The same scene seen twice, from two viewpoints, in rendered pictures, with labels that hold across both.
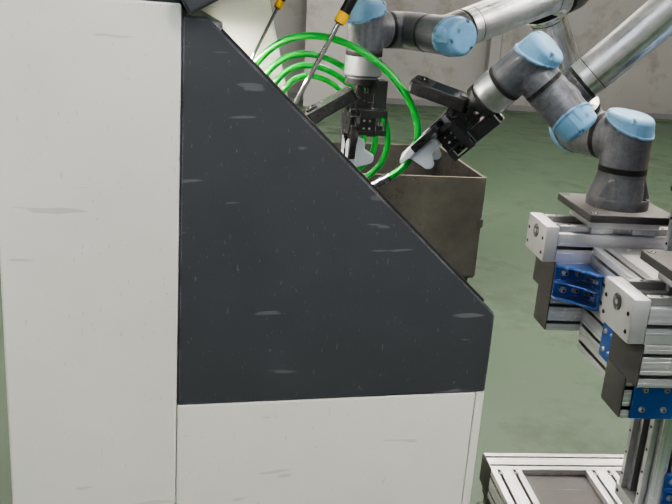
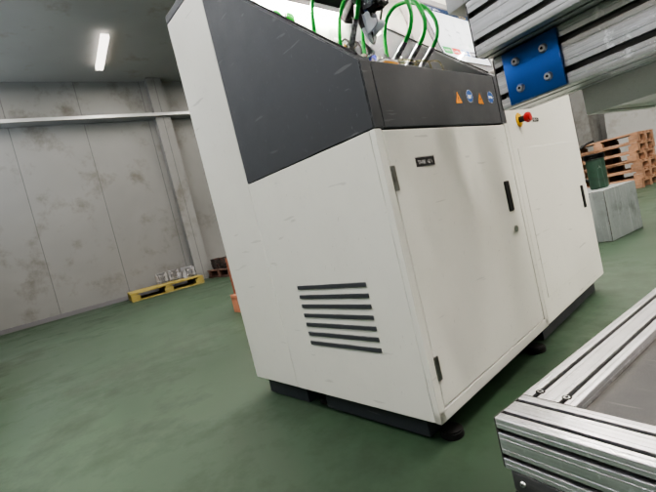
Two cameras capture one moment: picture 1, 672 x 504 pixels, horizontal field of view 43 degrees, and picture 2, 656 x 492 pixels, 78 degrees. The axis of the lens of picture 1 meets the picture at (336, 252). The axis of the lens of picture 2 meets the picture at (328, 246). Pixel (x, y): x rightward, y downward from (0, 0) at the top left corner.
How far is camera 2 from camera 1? 166 cm
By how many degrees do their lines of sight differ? 63
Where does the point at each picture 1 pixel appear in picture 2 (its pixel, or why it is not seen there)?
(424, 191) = not seen: outside the picture
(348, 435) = (310, 186)
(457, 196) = not seen: outside the picture
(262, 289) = (253, 105)
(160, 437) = (248, 204)
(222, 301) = (244, 119)
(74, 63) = (185, 34)
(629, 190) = not seen: outside the picture
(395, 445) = (336, 188)
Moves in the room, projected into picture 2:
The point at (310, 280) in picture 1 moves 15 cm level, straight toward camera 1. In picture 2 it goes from (266, 90) to (216, 92)
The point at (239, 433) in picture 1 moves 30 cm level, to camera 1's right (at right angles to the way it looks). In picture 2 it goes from (269, 195) to (308, 176)
